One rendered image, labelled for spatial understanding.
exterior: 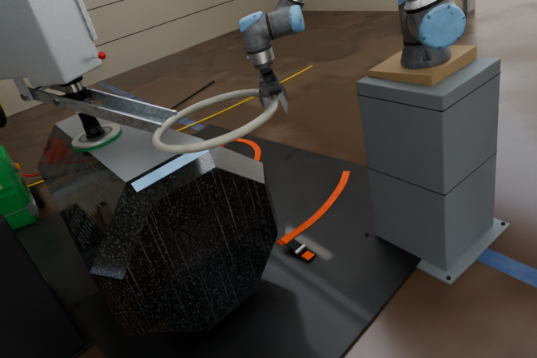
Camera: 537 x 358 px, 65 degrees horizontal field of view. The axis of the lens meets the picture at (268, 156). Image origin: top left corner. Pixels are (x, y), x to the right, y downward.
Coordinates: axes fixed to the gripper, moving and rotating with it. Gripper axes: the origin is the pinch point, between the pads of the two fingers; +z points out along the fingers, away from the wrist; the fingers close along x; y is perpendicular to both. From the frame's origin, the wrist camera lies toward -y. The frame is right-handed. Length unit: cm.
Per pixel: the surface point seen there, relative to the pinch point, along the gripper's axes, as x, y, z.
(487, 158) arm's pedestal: -80, 0, 48
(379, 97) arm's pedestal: -41.5, 7.2, 9.1
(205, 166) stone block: 32.0, -5.6, 9.2
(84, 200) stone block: 83, 3, 11
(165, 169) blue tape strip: 45.5, -9.4, 3.9
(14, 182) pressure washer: 184, 130, 39
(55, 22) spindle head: 69, 23, -53
